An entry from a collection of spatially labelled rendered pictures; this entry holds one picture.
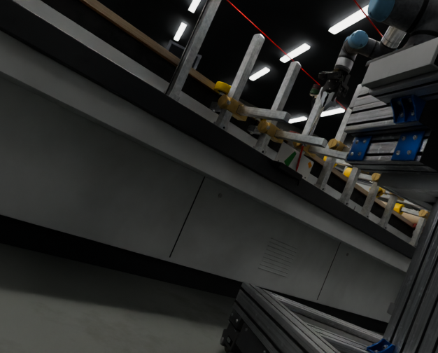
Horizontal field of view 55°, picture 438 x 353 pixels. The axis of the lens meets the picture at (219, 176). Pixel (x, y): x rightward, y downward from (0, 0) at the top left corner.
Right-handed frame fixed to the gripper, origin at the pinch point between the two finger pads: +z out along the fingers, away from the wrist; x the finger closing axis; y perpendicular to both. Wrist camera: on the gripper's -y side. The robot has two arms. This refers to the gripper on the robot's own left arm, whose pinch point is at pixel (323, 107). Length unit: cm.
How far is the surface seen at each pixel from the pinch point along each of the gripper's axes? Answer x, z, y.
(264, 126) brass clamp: 5.9, 20.4, -24.4
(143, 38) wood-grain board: 24, 11, -81
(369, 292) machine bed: 29, 80, 160
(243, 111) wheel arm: 1.1, 21.0, -42.4
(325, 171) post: 7.2, 23.6, 28.3
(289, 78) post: 6.5, -3.9, -20.8
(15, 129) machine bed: 26, 60, -109
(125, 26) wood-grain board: 24, 11, -90
